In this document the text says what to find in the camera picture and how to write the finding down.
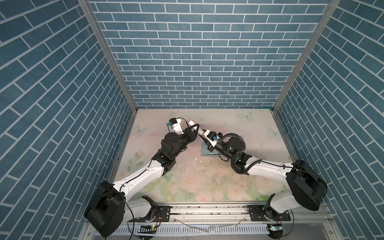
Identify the teal envelope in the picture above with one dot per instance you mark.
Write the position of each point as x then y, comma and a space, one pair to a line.
205, 150

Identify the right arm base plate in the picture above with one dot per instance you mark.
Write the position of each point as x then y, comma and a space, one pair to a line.
258, 214

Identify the white glue stick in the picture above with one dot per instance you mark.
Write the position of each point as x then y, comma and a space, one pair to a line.
196, 127

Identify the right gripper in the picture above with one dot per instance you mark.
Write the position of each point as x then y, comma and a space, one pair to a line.
206, 140

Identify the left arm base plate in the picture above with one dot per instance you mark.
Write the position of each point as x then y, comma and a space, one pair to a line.
160, 214

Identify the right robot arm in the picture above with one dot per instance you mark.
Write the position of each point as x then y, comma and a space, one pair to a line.
305, 187

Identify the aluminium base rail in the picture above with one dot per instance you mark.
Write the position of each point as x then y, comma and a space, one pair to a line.
227, 212

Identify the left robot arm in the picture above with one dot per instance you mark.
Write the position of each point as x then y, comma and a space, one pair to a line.
111, 203

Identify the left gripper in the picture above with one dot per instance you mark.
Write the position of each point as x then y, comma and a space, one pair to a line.
189, 135

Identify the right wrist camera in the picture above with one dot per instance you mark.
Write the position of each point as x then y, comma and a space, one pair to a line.
215, 137

